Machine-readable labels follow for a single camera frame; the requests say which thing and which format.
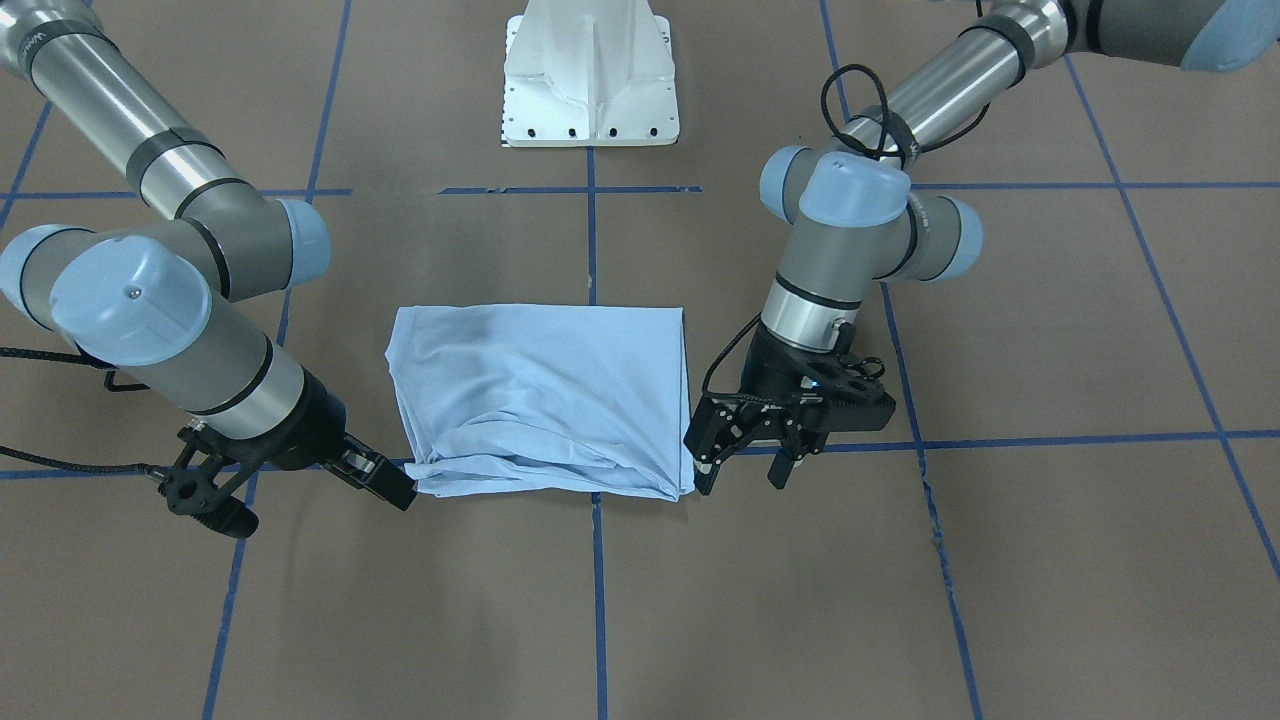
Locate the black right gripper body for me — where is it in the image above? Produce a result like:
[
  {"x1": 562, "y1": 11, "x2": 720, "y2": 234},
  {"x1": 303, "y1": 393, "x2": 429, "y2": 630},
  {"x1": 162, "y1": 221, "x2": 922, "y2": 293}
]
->
[{"x1": 250, "y1": 370, "x2": 347, "y2": 471}]

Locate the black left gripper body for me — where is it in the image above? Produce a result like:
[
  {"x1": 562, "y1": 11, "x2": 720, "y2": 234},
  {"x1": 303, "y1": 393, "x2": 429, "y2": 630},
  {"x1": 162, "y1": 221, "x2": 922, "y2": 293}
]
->
[{"x1": 699, "y1": 320, "x2": 859, "y2": 442}]

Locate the light blue t-shirt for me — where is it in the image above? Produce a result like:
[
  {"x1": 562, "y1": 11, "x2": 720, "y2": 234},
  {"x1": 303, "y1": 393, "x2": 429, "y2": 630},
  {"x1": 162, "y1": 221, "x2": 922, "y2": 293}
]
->
[{"x1": 385, "y1": 304, "x2": 694, "y2": 502}]

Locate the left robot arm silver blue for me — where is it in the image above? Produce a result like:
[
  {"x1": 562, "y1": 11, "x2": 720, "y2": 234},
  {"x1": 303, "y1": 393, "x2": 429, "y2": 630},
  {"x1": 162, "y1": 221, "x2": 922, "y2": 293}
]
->
[{"x1": 684, "y1": 1, "x2": 1277, "y2": 495}]

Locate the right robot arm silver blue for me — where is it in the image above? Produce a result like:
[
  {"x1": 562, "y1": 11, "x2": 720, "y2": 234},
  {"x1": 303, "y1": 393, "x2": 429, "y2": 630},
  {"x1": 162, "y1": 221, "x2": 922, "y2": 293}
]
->
[{"x1": 3, "y1": 1, "x2": 416, "y2": 527}]

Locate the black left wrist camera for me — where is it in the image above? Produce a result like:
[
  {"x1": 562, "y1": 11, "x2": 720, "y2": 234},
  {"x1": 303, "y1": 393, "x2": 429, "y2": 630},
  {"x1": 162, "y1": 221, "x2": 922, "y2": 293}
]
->
[{"x1": 806, "y1": 354, "x2": 896, "y2": 433}]

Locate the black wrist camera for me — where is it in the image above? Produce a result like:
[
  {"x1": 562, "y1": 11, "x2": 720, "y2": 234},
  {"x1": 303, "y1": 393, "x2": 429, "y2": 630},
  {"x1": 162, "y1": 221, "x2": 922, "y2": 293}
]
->
[
  {"x1": 806, "y1": 354, "x2": 896, "y2": 433},
  {"x1": 145, "y1": 420, "x2": 269, "y2": 539}
]

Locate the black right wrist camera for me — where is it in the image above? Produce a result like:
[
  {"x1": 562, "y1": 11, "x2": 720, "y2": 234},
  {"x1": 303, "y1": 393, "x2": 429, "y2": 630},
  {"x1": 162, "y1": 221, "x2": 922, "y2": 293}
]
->
[{"x1": 145, "y1": 420, "x2": 269, "y2": 539}]

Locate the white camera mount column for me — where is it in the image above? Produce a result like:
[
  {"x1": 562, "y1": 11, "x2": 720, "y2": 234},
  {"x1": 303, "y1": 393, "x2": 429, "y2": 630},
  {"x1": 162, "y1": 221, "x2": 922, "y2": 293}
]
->
[{"x1": 500, "y1": 1, "x2": 681, "y2": 149}]

